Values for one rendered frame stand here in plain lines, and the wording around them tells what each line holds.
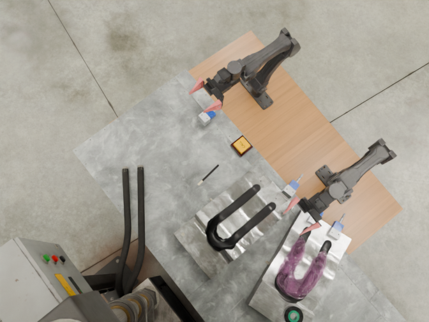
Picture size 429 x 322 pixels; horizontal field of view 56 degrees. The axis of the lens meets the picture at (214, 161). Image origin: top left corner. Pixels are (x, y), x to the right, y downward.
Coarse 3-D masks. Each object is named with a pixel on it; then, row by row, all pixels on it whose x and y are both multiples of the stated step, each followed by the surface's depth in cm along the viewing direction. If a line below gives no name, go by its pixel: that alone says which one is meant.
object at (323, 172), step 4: (320, 168) 199; (324, 168) 200; (328, 168) 200; (316, 172) 199; (320, 172) 199; (324, 172) 199; (328, 172) 199; (332, 172) 199; (320, 176) 198; (324, 176) 198; (328, 176) 199; (324, 180) 198; (324, 184) 198; (340, 200) 196; (344, 200) 196
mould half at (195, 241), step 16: (256, 176) 188; (224, 192) 186; (240, 192) 186; (272, 192) 187; (208, 208) 179; (224, 208) 182; (240, 208) 185; (256, 208) 185; (192, 224) 184; (224, 224) 178; (240, 224) 181; (272, 224) 183; (192, 240) 182; (240, 240) 177; (256, 240) 180; (192, 256) 181; (208, 256) 181; (224, 256) 181; (208, 272) 179
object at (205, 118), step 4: (208, 112) 200; (212, 112) 200; (200, 116) 198; (204, 116) 198; (208, 116) 198; (212, 116) 200; (200, 120) 201; (204, 120) 198; (208, 120) 198; (204, 124) 200
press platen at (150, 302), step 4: (136, 292) 158; (140, 292) 158; (144, 292) 159; (148, 292) 160; (144, 296) 158; (148, 296) 158; (152, 296) 160; (148, 300) 157; (152, 300) 158; (148, 304) 157; (152, 304) 158; (148, 308) 157; (152, 308) 158; (148, 312) 157; (152, 312) 157; (148, 316) 157; (152, 316) 157; (148, 320) 156; (152, 320) 157
